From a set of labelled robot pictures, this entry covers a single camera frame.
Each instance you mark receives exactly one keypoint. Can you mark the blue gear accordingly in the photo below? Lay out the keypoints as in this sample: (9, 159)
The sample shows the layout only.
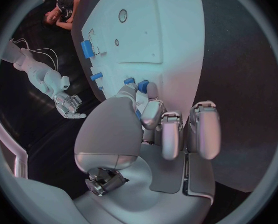
(138, 115)

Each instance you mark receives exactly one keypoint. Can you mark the white task board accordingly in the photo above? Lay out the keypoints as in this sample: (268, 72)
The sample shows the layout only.
(139, 31)

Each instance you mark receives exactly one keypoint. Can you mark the small blue plug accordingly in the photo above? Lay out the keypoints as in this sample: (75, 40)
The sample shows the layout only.
(101, 88)

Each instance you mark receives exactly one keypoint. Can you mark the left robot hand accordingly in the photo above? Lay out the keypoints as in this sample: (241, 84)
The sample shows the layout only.
(120, 134)

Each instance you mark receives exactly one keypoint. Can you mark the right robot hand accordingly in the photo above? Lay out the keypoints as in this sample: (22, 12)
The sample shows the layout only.
(67, 104)

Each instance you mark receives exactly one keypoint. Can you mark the blue peg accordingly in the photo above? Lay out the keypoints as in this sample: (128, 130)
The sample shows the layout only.
(129, 81)

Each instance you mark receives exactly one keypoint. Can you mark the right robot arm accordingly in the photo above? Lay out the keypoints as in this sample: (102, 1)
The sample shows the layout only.
(36, 72)

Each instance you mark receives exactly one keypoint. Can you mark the blue cylinder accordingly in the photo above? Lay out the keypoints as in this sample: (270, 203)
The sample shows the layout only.
(96, 76)

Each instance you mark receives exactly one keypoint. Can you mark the person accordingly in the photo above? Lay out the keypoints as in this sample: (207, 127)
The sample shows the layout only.
(64, 9)

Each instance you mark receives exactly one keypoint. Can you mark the large blue block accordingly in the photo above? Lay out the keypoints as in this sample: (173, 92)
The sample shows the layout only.
(87, 49)

